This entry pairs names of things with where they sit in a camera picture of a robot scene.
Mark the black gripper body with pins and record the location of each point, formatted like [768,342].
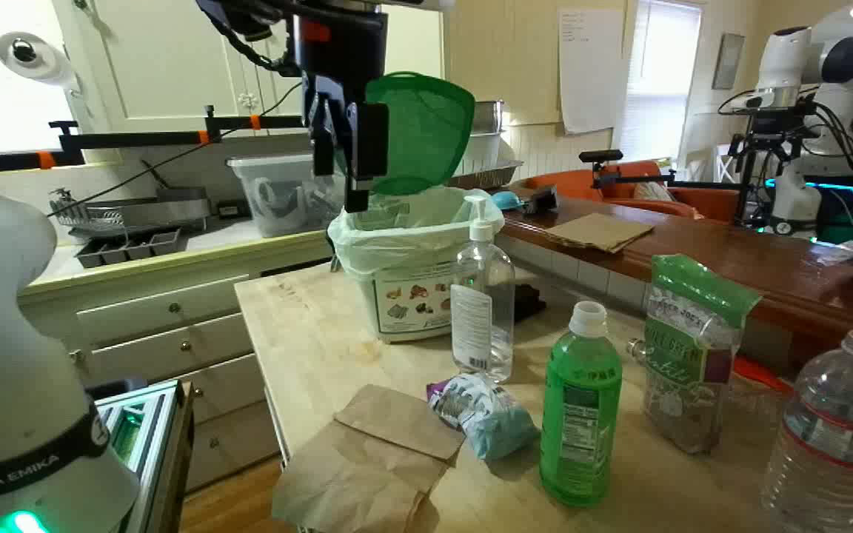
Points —
[342,55]

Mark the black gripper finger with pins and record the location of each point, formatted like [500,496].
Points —
[321,137]
[367,151]

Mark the white bottle lid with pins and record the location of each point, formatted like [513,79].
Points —
[587,319]

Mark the green liquid bottle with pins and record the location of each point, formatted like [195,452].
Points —
[577,418]

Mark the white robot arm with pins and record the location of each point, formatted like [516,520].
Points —
[57,462]

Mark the green compost bin lid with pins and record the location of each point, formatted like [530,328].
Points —
[426,131]

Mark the clear sanitizer bottle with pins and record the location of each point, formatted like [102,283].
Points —
[484,297]

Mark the clear water bottle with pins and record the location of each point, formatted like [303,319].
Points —
[808,473]

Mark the clear plastic storage bin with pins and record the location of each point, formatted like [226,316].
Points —
[285,194]

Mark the white compost bin with liner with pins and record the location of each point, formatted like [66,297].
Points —
[401,257]

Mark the white kitchen cabinet drawers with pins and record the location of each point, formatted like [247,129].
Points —
[174,319]

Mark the brown cardboard piece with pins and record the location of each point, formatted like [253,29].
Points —
[599,233]

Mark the paper towel roll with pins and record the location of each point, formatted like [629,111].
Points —
[32,58]

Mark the blue plastic wrapped packet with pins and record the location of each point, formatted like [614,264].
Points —
[484,412]

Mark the brown paper bag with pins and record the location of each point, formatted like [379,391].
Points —
[367,470]

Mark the green top snack bag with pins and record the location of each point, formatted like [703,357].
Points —
[694,328]

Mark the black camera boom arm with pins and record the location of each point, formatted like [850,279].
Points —
[71,147]

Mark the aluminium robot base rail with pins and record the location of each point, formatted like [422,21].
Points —
[152,433]

